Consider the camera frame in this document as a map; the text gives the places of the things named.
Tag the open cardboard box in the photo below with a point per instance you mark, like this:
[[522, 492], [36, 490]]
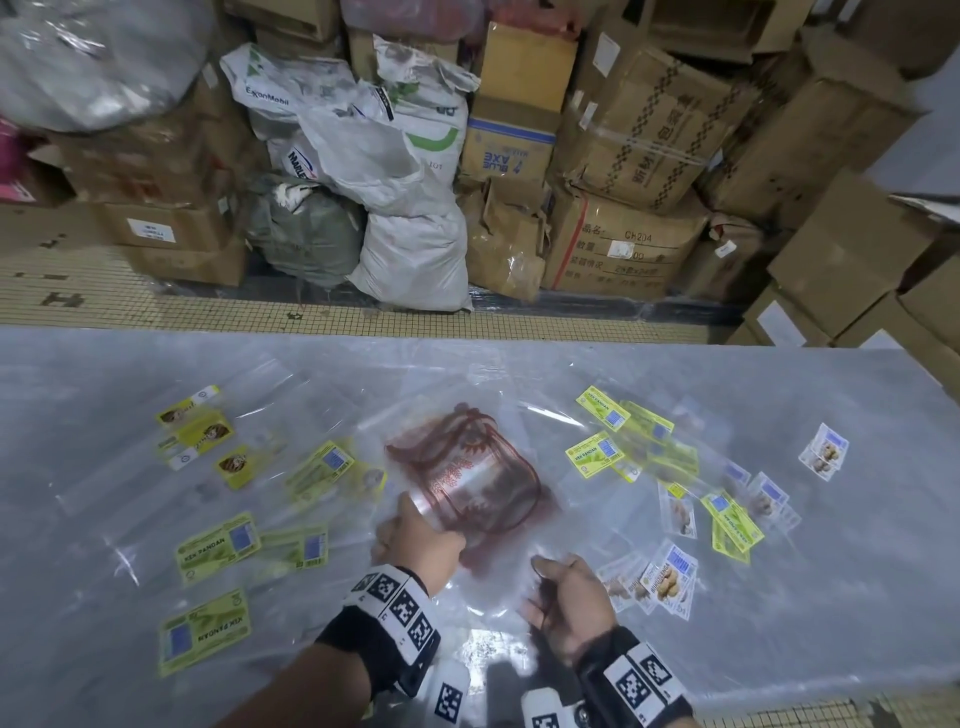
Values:
[[720, 26]]

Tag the cardboard boxes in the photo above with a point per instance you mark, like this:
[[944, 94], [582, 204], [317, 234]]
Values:
[[847, 262]]

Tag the plain yellowish cardboard box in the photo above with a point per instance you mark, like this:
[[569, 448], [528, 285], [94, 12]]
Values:
[[529, 67]]

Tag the large brown cardboard box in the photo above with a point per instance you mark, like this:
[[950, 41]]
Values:
[[810, 142]]

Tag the pink plastic bag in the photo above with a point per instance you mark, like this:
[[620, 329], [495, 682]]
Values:
[[7, 161]]

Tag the white cardboard sheet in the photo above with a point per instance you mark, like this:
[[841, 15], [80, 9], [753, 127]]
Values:
[[930, 208]]

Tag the white labelled bag apart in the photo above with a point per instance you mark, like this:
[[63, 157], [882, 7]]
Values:
[[825, 450]]

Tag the small cardboard box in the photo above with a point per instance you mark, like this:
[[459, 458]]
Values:
[[49, 180]]

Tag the plain white sack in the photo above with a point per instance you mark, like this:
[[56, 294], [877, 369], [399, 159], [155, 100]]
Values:
[[412, 262]]

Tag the torn brown cardboard box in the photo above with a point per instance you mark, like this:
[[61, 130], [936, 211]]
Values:
[[502, 240]]

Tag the cardboard box with white label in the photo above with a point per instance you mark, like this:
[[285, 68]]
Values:
[[187, 225]]

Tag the cardboard box with red print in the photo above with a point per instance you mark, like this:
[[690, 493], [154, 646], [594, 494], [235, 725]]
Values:
[[622, 247]]

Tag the cardboard box with blue stripe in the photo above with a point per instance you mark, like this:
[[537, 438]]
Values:
[[510, 146]]

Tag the dark cardboard box red marks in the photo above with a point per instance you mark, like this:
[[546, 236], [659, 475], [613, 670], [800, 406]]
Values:
[[135, 165]]

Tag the white sack with blue print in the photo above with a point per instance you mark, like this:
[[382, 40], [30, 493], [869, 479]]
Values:
[[262, 82]]

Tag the person's right hand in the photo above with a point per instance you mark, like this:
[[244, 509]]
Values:
[[574, 607]]

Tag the person's left forearm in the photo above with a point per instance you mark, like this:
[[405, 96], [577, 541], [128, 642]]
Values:
[[300, 697]]

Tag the black marker wristband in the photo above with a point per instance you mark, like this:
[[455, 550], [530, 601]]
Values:
[[637, 682], [375, 630]]

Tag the stack of bagged red headbands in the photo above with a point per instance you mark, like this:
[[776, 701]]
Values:
[[472, 472]]

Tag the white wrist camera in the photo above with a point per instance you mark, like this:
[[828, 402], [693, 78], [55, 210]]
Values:
[[547, 712], [446, 701]]

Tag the person's left hand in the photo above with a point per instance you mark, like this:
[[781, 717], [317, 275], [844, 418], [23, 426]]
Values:
[[420, 547]]

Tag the cardboard box with checker pattern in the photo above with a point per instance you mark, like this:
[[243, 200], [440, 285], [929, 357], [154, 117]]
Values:
[[652, 127]]

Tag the grey-green sack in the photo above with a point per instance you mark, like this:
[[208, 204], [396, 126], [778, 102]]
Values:
[[307, 232]]

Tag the crumpled white sack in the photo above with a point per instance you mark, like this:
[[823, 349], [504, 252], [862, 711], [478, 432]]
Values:
[[352, 157]]

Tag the small labelled brown box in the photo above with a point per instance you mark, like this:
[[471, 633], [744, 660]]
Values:
[[724, 259]]

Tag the low cardboard box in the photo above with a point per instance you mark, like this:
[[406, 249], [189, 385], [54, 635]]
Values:
[[187, 264]]

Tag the grey table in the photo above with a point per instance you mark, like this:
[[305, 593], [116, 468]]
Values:
[[862, 562]]

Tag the clear bags with labels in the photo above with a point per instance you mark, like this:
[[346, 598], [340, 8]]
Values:
[[225, 480]]

